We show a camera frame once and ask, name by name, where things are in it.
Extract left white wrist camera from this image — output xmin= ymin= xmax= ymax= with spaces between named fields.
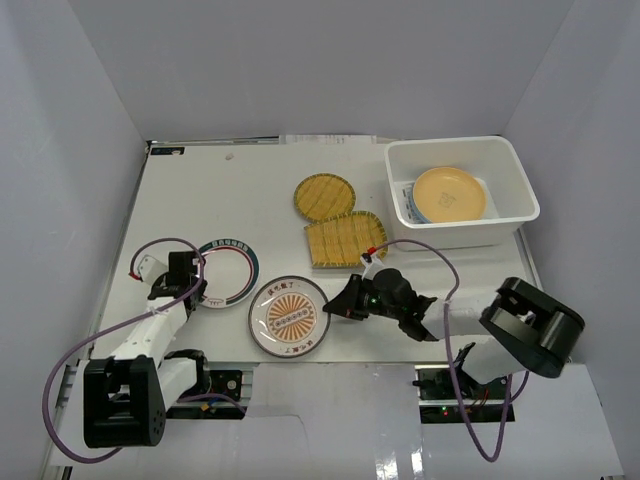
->
xmin=131 ymin=254 xmax=168 ymax=286

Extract white plastic bin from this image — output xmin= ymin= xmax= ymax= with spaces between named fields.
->
xmin=385 ymin=136 xmax=540 ymax=249

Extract white plate orange sunburst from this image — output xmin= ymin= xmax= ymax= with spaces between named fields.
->
xmin=248 ymin=275 xmax=331 ymax=359

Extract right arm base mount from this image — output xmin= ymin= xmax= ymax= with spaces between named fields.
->
xmin=413 ymin=364 xmax=507 ymax=425

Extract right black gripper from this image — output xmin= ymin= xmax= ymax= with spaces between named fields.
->
xmin=323 ymin=274 xmax=402 ymax=321

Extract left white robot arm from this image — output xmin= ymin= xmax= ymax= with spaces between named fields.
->
xmin=83 ymin=251 xmax=212 ymax=449

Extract round woven bamboo tray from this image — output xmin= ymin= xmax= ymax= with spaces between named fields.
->
xmin=293 ymin=173 xmax=356 ymax=222

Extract white paper sheets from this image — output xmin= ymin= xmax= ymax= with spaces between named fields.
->
xmin=278 ymin=134 xmax=378 ymax=146

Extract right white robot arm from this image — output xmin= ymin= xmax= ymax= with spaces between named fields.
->
xmin=323 ymin=267 xmax=585 ymax=399

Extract yellow plate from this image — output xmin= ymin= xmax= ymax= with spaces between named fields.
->
xmin=411 ymin=167 xmax=487 ymax=223

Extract white plate green red rim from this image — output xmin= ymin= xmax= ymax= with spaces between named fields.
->
xmin=199 ymin=238 xmax=260 ymax=309

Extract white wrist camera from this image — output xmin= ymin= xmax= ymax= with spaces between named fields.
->
xmin=131 ymin=254 xmax=168 ymax=286
xmin=360 ymin=247 xmax=385 ymax=281

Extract fan-shaped woven bamboo tray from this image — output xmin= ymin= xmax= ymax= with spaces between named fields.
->
xmin=304 ymin=211 xmax=388 ymax=268

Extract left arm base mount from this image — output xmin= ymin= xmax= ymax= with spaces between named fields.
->
xmin=167 ymin=369 xmax=245 ymax=420

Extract dark label sticker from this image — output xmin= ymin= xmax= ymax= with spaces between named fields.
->
xmin=149 ymin=146 xmax=185 ymax=156

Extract blue plate with bear print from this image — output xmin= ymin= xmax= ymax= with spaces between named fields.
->
xmin=404 ymin=183 xmax=428 ymax=224

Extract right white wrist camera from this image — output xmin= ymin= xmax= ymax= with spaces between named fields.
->
xmin=360 ymin=247 xmax=385 ymax=281

